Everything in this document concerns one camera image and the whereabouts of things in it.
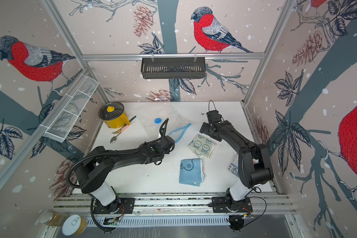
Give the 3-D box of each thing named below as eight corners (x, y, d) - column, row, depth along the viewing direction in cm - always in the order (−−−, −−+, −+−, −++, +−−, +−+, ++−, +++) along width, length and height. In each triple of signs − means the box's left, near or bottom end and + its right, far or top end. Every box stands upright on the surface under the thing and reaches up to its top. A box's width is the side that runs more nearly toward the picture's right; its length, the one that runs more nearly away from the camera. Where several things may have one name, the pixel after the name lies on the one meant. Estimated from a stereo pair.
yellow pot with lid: (106, 132, 103) (98, 122, 94) (105, 115, 113) (99, 105, 104) (129, 125, 107) (125, 115, 98) (127, 110, 117) (122, 99, 108)
